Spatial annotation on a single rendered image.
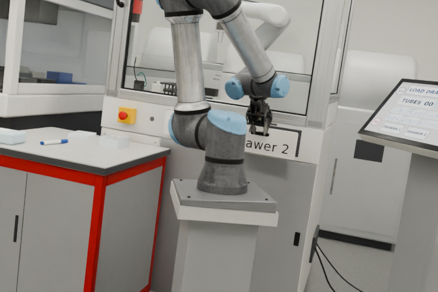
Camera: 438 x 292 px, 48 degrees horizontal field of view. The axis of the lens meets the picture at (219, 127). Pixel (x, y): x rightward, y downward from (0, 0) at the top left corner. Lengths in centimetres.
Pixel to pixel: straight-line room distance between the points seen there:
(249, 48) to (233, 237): 55
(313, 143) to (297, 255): 48
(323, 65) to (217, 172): 83
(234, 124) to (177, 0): 39
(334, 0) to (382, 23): 329
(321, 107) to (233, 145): 74
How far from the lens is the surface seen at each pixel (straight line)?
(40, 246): 191
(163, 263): 237
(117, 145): 204
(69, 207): 180
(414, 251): 199
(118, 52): 233
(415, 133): 187
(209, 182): 143
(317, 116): 206
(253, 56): 149
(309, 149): 208
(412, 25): 541
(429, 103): 196
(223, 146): 140
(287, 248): 218
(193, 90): 148
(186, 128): 149
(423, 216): 195
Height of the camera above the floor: 112
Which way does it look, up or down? 6 degrees down
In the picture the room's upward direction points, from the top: 8 degrees clockwise
